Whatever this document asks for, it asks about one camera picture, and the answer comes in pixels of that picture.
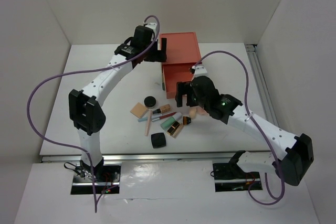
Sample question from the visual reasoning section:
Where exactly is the aluminium front rail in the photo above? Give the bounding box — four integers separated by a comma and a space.
41, 152, 236, 163

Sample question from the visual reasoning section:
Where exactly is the pink gold lipstick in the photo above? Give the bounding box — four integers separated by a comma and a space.
171, 124, 184, 138

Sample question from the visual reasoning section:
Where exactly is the round black powder compact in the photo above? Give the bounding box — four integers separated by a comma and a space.
143, 96, 157, 109

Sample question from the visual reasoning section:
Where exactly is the round beige powder puff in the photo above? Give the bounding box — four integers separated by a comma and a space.
197, 106, 209, 116

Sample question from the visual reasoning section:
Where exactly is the mint green makeup tube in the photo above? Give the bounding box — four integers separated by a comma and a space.
160, 116, 176, 130

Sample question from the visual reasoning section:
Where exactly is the beige teardrop makeup sponge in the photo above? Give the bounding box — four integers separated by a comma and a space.
189, 107, 198, 119

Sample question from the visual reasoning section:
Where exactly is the light blue makeup pencil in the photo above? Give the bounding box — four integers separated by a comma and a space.
138, 114, 161, 122

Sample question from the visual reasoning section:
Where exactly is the coral three-tier drawer organizer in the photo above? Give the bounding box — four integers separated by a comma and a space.
160, 32, 201, 65

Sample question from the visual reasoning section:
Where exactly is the black gold lipstick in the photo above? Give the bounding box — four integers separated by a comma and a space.
166, 121, 180, 135

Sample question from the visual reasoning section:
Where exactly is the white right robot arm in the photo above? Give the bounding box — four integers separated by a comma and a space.
175, 76, 314, 186

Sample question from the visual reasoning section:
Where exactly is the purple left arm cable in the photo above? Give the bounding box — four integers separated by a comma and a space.
27, 15, 160, 214

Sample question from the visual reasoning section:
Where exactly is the beige foundation bottle black cap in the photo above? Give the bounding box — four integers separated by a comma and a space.
152, 104, 171, 114

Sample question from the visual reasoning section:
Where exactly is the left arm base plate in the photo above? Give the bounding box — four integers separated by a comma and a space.
64, 162, 121, 195

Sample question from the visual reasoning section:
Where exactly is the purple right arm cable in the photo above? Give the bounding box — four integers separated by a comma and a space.
193, 50, 286, 206

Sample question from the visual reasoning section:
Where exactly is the pink makeup stick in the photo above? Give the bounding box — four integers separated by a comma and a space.
144, 110, 152, 136

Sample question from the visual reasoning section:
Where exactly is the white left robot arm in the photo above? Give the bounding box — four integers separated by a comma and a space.
68, 23, 166, 182

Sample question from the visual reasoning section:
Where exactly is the red lip gloss wand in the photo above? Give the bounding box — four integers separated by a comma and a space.
152, 112, 176, 122

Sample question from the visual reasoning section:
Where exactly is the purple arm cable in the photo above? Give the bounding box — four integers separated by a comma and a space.
27, 15, 160, 214
193, 50, 286, 206

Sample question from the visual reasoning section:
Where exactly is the small black kabuki brush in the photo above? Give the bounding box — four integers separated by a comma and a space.
183, 116, 192, 125

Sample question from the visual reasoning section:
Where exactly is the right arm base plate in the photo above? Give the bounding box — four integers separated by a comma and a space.
210, 163, 263, 192

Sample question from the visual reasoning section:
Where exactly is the square black compact case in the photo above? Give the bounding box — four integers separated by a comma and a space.
151, 132, 166, 149

